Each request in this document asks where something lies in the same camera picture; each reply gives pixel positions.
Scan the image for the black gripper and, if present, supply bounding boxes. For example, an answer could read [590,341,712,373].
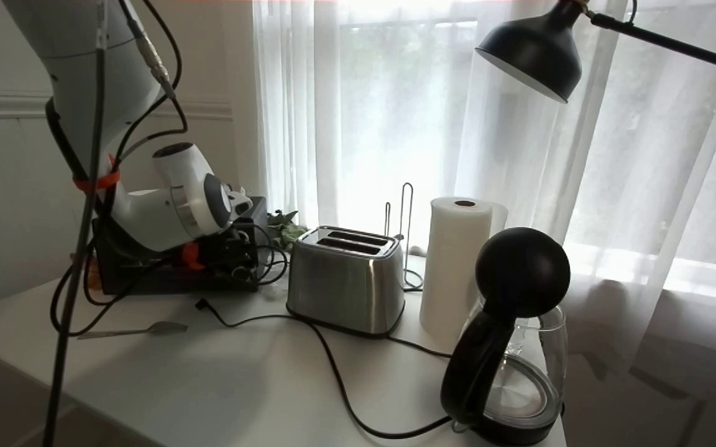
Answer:
[205,215,265,272]

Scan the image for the black toaster oven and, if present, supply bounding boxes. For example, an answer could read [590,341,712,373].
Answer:
[82,197,272,297]

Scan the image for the small green plant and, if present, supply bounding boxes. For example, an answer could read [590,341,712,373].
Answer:
[265,207,312,250]

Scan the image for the silver two-slot toaster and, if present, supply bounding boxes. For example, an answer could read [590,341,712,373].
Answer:
[283,224,409,341]

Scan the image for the grey metal spoon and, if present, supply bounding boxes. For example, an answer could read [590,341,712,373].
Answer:
[75,318,191,342]

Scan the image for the orange leaf decoration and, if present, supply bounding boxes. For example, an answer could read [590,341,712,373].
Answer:
[82,253,104,294]

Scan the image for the white paper towel roll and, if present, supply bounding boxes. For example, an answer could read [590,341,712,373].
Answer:
[418,193,510,342]

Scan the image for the black coffee maker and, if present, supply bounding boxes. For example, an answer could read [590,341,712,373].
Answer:
[438,227,572,447]

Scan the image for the black desk lamp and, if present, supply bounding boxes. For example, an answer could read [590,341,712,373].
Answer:
[472,0,716,107]

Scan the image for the white sheer curtain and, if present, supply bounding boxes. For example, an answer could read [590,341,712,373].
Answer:
[249,0,716,447]

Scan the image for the black power cable with plug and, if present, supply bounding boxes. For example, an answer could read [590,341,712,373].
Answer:
[191,295,459,441]

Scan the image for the metal wire holder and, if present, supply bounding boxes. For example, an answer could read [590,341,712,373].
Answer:
[382,178,429,295]

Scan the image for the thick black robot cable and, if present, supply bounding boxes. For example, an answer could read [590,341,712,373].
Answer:
[40,0,113,447]

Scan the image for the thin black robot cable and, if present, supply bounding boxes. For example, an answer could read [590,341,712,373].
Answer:
[48,0,195,341]

